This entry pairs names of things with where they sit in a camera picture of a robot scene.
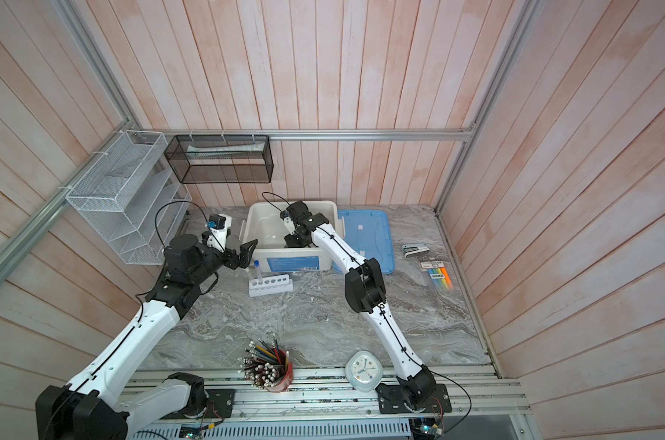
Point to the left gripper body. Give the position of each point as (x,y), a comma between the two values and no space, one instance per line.
(213,259)

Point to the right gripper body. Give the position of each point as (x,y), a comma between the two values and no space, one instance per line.
(296,240)

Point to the blue capped test tube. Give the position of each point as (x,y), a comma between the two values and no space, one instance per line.
(258,272)

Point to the white test tube rack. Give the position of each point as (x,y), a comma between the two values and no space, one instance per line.
(272,285)

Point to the blue plastic bin lid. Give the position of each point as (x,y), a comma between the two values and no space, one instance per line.
(368,233)

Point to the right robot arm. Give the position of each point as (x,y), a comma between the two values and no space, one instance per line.
(366,293)

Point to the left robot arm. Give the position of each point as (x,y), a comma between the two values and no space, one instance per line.
(89,406)

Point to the white plastic storage bin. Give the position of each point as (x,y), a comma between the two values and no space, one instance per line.
(264,224)

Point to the grey stapler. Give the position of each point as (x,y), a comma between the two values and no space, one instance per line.
(414,249)

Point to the red cup of pencils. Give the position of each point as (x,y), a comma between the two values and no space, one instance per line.
(268,366)

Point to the pack of coloured markers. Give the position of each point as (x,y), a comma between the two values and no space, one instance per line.
(438,273)

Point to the white alarm clock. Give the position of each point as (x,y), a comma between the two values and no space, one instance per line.
(364,371)

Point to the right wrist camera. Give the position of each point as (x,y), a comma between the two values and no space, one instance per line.
(288,222)

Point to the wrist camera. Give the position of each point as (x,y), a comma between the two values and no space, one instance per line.
(219,228)
(288,222)

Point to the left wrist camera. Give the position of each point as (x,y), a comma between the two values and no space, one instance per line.
(219,228)

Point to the black wire mesh basket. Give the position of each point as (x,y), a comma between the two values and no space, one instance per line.
(212,159)

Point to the white wire mesh shelf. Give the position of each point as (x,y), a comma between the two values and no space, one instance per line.
(132,202)

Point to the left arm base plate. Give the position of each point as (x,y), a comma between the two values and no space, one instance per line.
(220,403)

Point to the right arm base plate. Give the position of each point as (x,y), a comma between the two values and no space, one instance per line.
(396,399)

